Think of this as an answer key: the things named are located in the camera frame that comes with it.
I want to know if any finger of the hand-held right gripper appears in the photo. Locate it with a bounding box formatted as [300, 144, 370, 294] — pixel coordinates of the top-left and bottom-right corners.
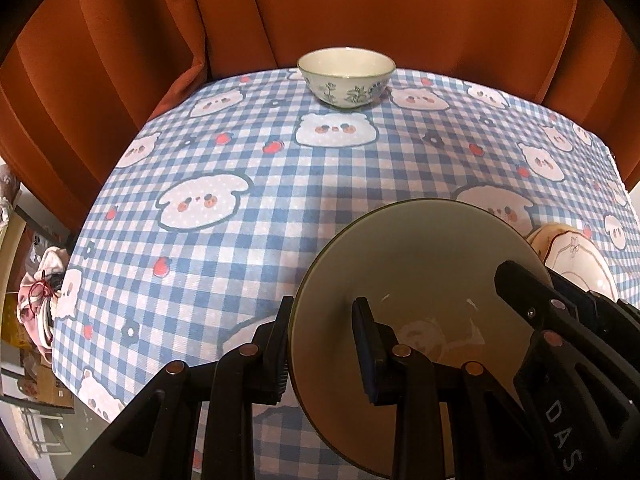
[494, 260, 640, 361]
[547, 267, 640, 336]

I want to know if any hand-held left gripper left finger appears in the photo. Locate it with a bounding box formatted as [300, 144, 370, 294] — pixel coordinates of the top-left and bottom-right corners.
[82, 296, 296, 480]

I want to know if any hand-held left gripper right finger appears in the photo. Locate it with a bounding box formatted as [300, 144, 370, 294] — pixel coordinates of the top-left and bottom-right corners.
[351, 297, 551, 480]

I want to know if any red-trimmed white plate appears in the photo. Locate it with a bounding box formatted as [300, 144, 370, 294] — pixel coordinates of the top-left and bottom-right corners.
[529, 222, 622, 306]

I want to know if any plain white bowl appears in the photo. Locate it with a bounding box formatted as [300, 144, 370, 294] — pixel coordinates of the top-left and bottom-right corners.
[290, 198, 556, 478]

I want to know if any blue checked bear tablecloth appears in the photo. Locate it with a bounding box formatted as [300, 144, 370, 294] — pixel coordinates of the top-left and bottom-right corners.
[50, 67, 633, 480]

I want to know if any pink and white cloth bundle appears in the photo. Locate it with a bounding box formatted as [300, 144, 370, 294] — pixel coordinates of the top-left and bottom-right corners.
[17, 247, 71, 356]

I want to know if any cardboard box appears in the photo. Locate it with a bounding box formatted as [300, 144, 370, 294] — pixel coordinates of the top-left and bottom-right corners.
[2, 292, 38, 348]

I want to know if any large blue floral bowl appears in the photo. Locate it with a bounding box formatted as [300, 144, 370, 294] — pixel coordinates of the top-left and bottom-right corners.
[296, 47, 397, 109]

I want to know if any orange curtain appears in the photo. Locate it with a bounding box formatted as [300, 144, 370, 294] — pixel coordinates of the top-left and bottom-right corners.
[0, 0, 640, 231]

